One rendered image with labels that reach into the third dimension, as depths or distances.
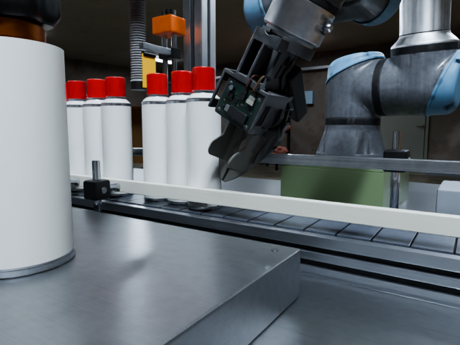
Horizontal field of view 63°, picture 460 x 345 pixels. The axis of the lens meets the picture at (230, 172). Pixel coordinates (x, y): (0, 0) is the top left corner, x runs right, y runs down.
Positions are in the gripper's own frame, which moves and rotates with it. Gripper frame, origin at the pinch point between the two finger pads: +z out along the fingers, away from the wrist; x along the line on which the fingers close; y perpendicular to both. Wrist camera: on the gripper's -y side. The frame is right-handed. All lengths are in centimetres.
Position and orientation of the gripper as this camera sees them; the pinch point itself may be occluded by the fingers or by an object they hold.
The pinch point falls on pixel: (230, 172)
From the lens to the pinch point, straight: 55.2
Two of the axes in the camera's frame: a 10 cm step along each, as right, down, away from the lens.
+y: -5.4, 1.0, -8.3
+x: 7.3, 5.5, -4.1
